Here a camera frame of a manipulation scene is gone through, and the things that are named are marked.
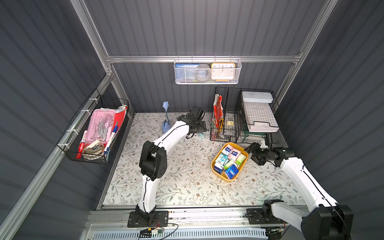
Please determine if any pink Tempo tissue pack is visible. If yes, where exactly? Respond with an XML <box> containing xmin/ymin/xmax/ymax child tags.
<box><xmin>221</xmin><ymin>145</ymin><xmax>234</xmax><ymax>156</ymax></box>

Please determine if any dark blue Tempo tissue pack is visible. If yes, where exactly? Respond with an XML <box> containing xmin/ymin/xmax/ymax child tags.
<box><xmin>224</xmin><ymin>165</ymin><xmax>239</xmax><ymax>180</ymax></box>

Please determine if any pink Tempo pack front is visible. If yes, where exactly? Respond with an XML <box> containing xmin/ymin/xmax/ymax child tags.
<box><xmin>228</xmin><ymin>149</ymin><xmax>242</xmax><ymax>162</ymax></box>

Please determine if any pink plastic case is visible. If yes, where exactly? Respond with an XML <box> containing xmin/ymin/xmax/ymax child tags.
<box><xmin>86</xmin><ymin>109</ymin><xmax>116</xmax><ymax>145</ymax></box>

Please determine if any yellow plastic storage box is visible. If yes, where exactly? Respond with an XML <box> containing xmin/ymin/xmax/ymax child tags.
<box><xmin>211</xmin><ymin>143</ymin><xmax>249</xmax><ymax>182</ymax></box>

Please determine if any white lidded box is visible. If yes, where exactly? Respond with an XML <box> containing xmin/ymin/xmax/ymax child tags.
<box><xmin>242</xmin><ymin>91</ymin><xmax>274</xmax><ymax>104</ymax></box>

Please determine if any black wire side basket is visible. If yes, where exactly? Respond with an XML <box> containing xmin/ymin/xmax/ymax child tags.
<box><xmin>57</xmin><ymin>91</ymin><xmax>130</xmax><ymax>165</ymax></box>

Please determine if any green tissue pack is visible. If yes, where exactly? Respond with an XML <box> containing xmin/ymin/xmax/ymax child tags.
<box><xmin>236</xmin><ymin>154</ymin><xmax>247</xmax><ymax>166</ymax></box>
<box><xmin>224</xmin><ymin>161</ymin><xmax>235</xmax><ymax>170</ymax></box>

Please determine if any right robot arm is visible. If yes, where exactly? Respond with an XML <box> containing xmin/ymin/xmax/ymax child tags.
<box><xmin>245</xmin><ymin>134</ymin><xmax>354</xmax><ymax>240</ymax></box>

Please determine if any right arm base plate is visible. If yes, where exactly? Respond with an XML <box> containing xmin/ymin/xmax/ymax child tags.
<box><xmin>245</xmin><ymin>208</ymin><xmax>284</xmax><ymax>225</ymax></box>

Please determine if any orange alarm clock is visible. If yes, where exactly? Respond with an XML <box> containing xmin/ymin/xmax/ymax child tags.
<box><xmin>211</xmin><ymin>63</ymin><xmax>236</xmax><ymax>81</ymax></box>

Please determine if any white wire wall basket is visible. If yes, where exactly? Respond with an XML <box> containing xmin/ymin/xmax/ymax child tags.
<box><xmin>174</xmin><ymin>57</ymin><xmax>242</xmax><ymax>85</ymax></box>

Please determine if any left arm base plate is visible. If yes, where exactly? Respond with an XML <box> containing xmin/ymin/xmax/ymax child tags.
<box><xmin>127</xmin><ymin>210</ymin><xmax>169</xmax><ymax>228</ymax></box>

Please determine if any red marker pen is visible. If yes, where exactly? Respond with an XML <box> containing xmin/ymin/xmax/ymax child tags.
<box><xmin>76</xmin><ymin>130</ymin><xmax>88</xmax><ymax>159</ymax></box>

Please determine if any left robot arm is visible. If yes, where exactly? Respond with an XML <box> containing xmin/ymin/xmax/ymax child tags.
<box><xmin>136</xmin><ymin>107</ymin><xmax>208</xmax><ymax>217</ymax></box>

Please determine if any teal cartoon tissue pack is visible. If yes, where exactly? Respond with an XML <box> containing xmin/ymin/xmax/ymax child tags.
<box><xmin>215</xmin><ymin>153</ymin><xmax>229</xmax><ymax>166</ymax></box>

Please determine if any black wire desk organizer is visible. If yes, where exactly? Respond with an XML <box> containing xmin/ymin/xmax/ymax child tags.
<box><xmin>210</xmin><ymin>87</ymin><xmax>284</xmax><ymax>143</ymax></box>

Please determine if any grey tape roll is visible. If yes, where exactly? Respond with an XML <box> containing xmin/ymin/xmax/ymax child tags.
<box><xmin>195</xmin><ymin>64</ymin><xmax>211</xmax><ymax>83</ymax></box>

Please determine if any blue flower pen holder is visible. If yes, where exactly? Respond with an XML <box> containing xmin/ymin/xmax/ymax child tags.
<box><xmin>162</xmin><ymin>101</ymin><xmax>171</xmax><ymax>134</ymax></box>

